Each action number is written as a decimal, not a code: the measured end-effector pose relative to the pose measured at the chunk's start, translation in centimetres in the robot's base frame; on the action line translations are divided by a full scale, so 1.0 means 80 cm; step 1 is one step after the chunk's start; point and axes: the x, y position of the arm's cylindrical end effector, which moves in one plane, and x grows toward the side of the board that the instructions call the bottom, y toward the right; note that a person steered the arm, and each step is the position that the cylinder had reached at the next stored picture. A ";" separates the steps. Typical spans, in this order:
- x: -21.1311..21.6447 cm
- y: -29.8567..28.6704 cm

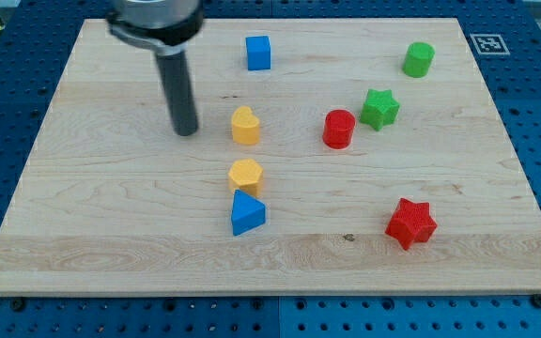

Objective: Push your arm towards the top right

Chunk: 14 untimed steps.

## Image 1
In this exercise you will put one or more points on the light wooden board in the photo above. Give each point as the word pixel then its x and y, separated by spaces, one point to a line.
pixel 112 203

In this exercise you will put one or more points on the yellow heart block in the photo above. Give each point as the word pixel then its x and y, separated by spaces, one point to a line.
pixel 245 126

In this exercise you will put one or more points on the green cylinder block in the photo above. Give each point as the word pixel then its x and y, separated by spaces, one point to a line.
pixel 418 59

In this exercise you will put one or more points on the yellow hexagon block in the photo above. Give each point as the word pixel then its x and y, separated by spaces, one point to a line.
pixel 246 175

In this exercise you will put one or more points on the green star block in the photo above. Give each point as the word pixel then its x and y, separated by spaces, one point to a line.
pixel 380 109

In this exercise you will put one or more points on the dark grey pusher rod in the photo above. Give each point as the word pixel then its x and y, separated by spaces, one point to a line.
pixel 177 87

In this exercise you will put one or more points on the blue cube block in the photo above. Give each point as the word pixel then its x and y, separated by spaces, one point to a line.
pixel 258 50

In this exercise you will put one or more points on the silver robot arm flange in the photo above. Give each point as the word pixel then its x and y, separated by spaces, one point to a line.
pixel 161 26

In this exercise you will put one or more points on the blue triangle block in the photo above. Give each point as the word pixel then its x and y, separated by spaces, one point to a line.
pixel 247 213

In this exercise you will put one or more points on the red cylinder block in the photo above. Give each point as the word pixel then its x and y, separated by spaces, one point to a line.
pixel 338 129

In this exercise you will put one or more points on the red star block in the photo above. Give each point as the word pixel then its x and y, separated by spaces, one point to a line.
pixel 410 223

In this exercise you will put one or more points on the white fiducial marker tag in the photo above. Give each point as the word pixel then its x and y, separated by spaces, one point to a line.
pixel 489 44

